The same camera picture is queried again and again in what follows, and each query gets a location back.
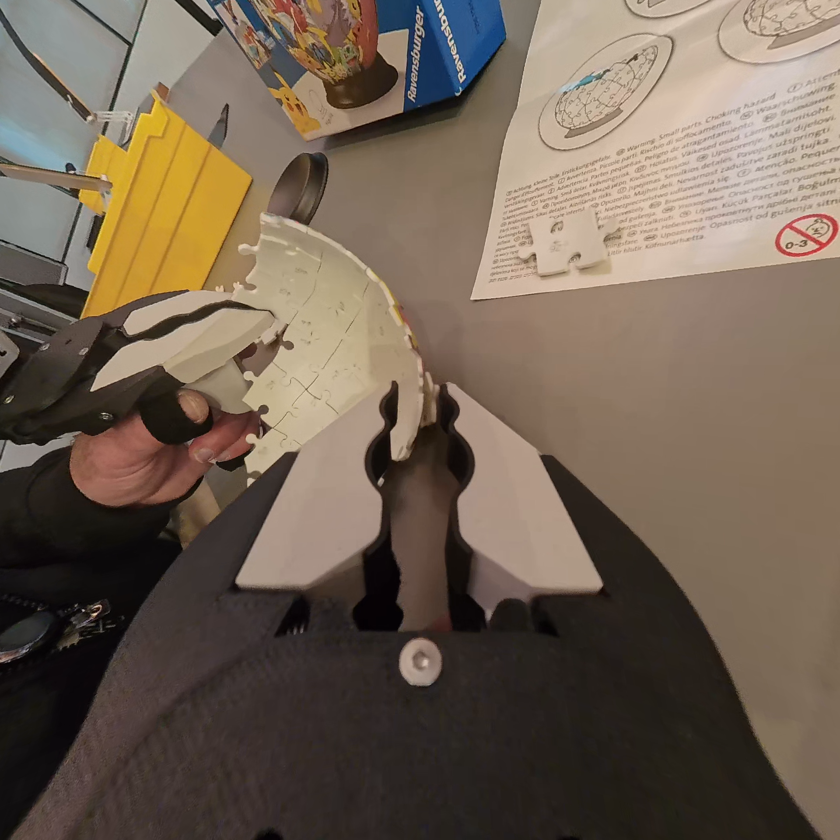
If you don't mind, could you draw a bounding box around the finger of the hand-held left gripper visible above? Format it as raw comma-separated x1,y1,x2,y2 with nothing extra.
120,289,258,342
91,305,278,416

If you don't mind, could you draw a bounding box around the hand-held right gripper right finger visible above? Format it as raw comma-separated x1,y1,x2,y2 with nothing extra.
436,384,603,632

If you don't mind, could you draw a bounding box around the white instruction leaflet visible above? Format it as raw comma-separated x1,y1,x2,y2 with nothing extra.
470,0,840,301

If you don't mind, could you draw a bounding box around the person's left forearm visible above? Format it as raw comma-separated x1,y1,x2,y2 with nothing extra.
0,449,183,572

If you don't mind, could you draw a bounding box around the blue puzzle box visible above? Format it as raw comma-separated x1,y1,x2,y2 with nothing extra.
209,0,508,142

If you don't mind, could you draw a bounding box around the black ball stand ring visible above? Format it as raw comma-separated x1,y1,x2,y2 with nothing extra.
272,152,329,224

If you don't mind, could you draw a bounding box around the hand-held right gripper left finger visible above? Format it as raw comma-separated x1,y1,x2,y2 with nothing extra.
235,381,403,631

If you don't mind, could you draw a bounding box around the yellow plastic crate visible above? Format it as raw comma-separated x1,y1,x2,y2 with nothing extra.
77,88,253,319

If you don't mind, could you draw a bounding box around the partly built puzzle ball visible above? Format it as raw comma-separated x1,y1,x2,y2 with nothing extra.
238,211,439,487

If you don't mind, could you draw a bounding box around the white puzzle piece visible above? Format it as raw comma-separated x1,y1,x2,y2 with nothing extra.
518,213,618,278

